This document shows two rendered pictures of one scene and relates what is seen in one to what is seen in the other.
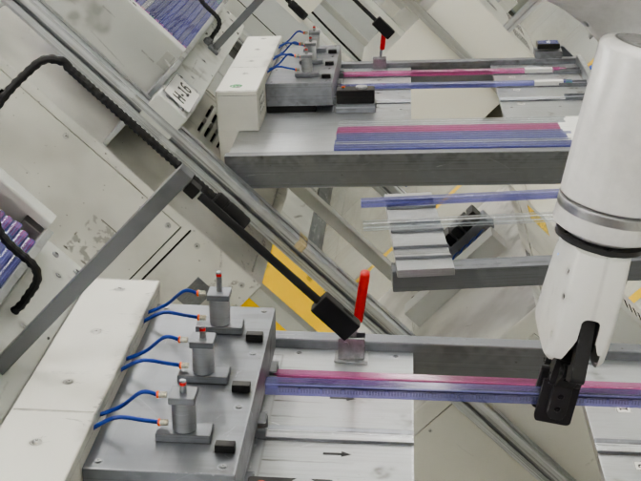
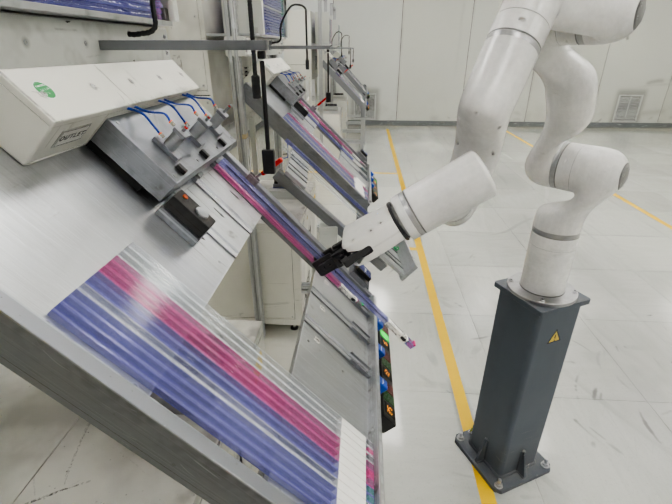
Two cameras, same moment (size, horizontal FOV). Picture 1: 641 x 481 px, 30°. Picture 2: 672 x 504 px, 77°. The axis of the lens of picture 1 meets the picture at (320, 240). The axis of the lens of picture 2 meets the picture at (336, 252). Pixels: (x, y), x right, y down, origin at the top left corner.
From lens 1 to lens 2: 0.34 m
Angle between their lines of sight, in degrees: 20
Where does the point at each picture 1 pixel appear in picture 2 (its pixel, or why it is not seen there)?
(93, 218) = (178, 56)
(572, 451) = (268, 276)
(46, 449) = (96, 94)
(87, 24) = not seen: outside the picture
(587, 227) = (403, 213)
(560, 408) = (325, 268)
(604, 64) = (467, 160)
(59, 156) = (185, 21)
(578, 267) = (386, 225)
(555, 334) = (354, 241)
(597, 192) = (420, 204)
